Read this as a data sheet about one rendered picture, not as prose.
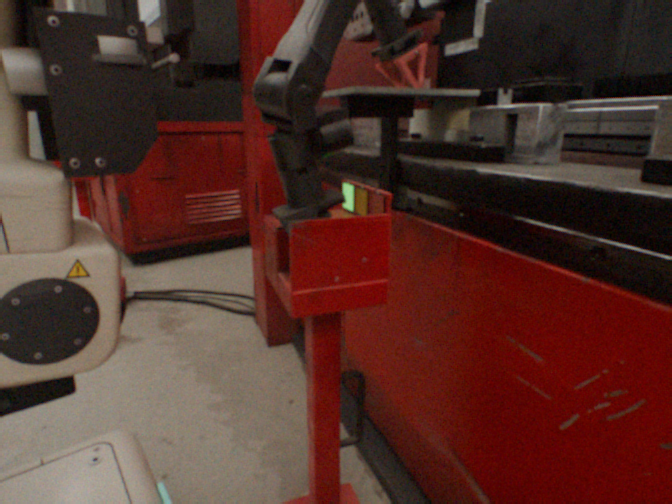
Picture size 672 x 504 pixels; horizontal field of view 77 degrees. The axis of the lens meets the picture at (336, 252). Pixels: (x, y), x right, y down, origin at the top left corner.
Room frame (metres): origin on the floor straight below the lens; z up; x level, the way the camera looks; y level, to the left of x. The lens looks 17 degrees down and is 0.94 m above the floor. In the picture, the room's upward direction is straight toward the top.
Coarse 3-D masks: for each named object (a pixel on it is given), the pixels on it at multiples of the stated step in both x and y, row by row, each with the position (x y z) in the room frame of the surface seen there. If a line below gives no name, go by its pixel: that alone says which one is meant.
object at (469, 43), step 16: (464, 0) 0.93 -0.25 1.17; (480, 0) 0.90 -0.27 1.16; (448, 16) 0.97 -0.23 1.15; (464, 16) 0.92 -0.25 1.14; (480, 16) 0.90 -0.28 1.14; (448, 32) 0.97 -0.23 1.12; (464, 32) 0.92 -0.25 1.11; (480, 32) 0.90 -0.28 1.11; (448, 48) 0.98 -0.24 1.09; (464, 48) 0.93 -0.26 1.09
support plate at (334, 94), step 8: (344, 88) 0.79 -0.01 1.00; (352, 88) 0.76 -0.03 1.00; (360, 88) 0.76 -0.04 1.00; (368, 88) 0.76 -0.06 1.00; (376, 88) 0.77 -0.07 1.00; (384, 88) 0.78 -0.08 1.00; (392, 88) 0.78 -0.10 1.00; (400, 88) 0.79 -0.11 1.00; (408, 88) 0.79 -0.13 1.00; (416, 88) 0.80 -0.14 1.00; (328, 96) 0.87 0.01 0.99; (336, 96) 0.86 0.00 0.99; (392, 96) 0.86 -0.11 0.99; (400, 96) 0.86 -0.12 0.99; (408, 96) 0.86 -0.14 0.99; (416, 96) 0.86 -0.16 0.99; (424, 96) 0.86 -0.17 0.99; (432, 96) 0.86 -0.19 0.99; (440, 96) 0.86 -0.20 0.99; (448, 96) 0.86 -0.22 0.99; (456, 96) 0.86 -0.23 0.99; (464, 96) 0.86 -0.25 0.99; (472, 96) 0.86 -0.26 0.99
